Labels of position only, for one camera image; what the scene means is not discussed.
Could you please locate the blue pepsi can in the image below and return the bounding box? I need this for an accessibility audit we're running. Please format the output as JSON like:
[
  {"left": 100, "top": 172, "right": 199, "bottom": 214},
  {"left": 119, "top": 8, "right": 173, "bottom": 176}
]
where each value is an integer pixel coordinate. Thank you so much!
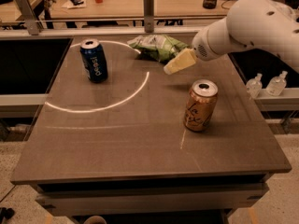
[{"left": 80, "top": 38, "right": 108, "bottom": 83}]

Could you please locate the black mesh pen holder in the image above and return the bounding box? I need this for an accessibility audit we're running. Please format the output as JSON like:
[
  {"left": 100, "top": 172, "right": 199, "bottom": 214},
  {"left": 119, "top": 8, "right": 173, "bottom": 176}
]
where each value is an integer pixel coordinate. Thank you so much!
[{"left": 203, "top": 0, "right": 218, "bottom": 9}]

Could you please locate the orange la croix can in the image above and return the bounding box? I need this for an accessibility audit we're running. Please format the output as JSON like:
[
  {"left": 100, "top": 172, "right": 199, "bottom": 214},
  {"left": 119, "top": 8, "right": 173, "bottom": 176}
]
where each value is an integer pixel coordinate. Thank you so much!
[{"left": 184, "top": 79, "right": 218, "bottom": 132}]

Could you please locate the green jalapeno chip bag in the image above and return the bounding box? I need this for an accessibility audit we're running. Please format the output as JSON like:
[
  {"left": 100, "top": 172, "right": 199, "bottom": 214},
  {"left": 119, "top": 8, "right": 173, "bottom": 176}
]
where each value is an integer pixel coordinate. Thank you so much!
[{"left": 127, "top": 35, "right": 188, "bottom": 63}]

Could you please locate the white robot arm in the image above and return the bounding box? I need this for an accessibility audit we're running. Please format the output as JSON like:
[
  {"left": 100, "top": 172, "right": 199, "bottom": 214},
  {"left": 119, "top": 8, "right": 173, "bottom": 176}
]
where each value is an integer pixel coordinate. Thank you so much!
[{"left": 164, "top": 0, "right": 299, "bottom": 75}]

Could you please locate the wooden background desk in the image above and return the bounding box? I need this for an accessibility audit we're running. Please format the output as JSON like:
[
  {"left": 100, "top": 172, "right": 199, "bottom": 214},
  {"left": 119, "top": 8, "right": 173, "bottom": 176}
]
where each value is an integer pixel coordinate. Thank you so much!
[{"left": 50, "top": 0, "right": 235, "bottom": 20}]

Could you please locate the clear sanitizer bottle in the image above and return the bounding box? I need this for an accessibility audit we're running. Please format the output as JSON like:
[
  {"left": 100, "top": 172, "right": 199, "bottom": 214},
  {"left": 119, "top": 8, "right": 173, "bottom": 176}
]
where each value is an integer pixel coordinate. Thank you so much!
[
  {"left": 266, "top": 71, "right": 288, "bottom": 96},
  {"left": 246, "top": 73, "right": 263, "bottom": 98}
]

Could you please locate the metal rail bracket middle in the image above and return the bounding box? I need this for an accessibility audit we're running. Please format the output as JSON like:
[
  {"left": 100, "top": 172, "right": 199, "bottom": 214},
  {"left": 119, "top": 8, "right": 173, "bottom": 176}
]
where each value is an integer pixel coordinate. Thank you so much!
[{"left": 143, "top": 0, "right": 154, "bottom": 33}]

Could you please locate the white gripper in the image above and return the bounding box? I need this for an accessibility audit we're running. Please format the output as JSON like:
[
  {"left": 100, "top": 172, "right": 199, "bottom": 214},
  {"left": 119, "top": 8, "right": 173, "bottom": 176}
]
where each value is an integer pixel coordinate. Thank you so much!
[{"left": 164, "top": 19, "right": 247, "bottom": 75}]

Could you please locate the metal rail bracket left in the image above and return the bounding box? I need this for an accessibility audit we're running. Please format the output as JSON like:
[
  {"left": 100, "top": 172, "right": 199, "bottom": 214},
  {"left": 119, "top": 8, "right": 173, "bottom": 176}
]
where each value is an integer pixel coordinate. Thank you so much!
[{"left": 15, "top": 0, "right": 41, "bottom": 35}]

